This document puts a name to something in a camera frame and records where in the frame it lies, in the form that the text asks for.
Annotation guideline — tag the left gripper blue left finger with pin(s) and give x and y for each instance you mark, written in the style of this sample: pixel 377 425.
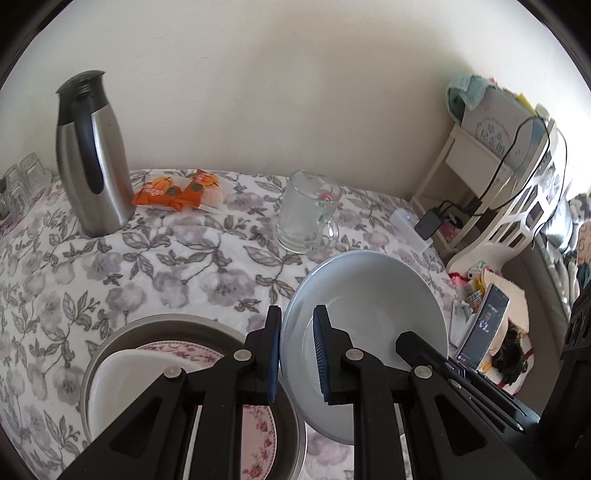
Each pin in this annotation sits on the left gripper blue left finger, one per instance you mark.
pixel 274 318

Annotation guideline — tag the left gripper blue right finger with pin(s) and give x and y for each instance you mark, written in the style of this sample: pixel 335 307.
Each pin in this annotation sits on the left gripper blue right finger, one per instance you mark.
pixel 321 318

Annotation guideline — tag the pale blue round bowl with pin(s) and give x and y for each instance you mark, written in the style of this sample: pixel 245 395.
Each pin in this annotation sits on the pale blue round bowl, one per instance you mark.
pixel 375 298

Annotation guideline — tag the pink floral round plate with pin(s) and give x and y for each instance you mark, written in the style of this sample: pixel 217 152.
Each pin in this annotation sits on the pink floral round plate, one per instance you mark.
pixel 259 442

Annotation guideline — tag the stainless steel round plate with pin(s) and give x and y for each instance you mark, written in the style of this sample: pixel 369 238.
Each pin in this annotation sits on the stainless steel round plate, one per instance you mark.
pixel 290 430

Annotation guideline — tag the small white square bowl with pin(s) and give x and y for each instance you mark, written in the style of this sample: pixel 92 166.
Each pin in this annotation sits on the small white square bowl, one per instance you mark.
pixel 121 378

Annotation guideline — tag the dark brown fuzzy item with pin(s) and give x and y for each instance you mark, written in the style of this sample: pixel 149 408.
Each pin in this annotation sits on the dark brown fuzzy item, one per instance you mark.
pixel 510 361

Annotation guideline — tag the clear glass mug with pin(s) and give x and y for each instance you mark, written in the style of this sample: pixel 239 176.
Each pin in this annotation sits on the clear glass mug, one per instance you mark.
pixel 307 213

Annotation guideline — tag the smartphone on stand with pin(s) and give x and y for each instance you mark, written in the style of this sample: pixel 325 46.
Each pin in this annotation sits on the smartphone on stand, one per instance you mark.
pixel 483 328

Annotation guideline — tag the white phone stand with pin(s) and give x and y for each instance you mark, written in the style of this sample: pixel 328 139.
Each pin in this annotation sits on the white phone stand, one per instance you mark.
pixel 462 316

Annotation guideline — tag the white power strip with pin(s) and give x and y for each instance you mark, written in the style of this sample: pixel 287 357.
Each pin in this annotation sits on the white power strip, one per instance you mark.
pixel 405 222

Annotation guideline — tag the orange snack packet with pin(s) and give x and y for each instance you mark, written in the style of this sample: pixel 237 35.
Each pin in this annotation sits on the orange snack packet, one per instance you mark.
pixel 205 190
pixel 161 191

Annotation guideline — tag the black charger plug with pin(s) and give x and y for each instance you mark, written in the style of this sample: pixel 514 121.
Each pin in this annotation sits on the black charger plug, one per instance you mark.
pixel 429 224

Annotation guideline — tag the white wooden shelf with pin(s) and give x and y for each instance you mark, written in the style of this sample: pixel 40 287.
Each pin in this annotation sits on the white wooden shelf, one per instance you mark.
pixel 464 183

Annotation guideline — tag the floral grey tablecloth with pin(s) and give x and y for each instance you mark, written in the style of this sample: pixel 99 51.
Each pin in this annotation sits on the floral grey tablecloth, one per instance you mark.
pixel 63 294

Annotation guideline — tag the stainless steel thermos jug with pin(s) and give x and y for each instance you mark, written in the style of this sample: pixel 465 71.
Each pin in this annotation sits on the stainless steel thermos jug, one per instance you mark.
pixel 90 156

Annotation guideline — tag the white lattice chair back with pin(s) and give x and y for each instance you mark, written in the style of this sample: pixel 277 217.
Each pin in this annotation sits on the white lattice chair back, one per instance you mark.
pixel 517 222

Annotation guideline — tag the teal cloth on shelf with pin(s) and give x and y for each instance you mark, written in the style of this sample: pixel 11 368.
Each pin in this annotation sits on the teal cloth on shelf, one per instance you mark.
pixel 466 92

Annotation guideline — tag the small clear glass cups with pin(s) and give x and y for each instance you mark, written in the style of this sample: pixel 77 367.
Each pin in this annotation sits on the small clear glass cups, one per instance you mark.
pixel 21 186

